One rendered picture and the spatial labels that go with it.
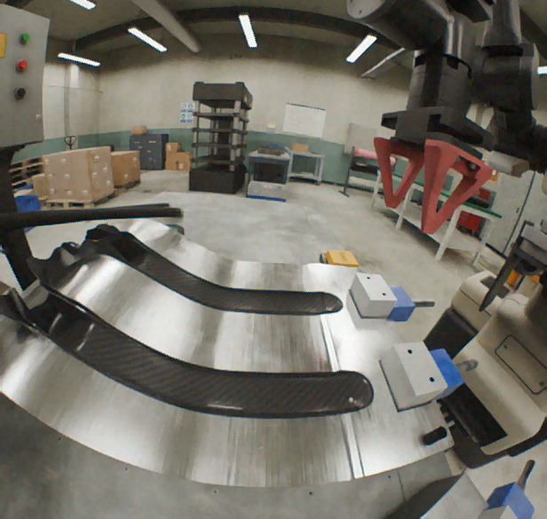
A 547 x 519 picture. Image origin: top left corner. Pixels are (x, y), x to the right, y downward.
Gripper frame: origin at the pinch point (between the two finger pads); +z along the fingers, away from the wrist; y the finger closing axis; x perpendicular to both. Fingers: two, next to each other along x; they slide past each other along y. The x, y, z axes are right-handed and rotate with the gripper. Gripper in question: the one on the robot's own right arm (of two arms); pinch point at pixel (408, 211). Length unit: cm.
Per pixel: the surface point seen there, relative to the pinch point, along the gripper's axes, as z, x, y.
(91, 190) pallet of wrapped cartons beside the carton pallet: 76, -285, -249
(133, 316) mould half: 10.2, -24.5, 7.0
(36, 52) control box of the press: -32, -85, -28
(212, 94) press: -77, -124, -371
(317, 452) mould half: 12.4, -9.3, 15.5
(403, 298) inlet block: 10.5, 4.0, 0.8
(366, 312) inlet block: 11.2, -2.0, 2.6
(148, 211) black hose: 17, -46, -33
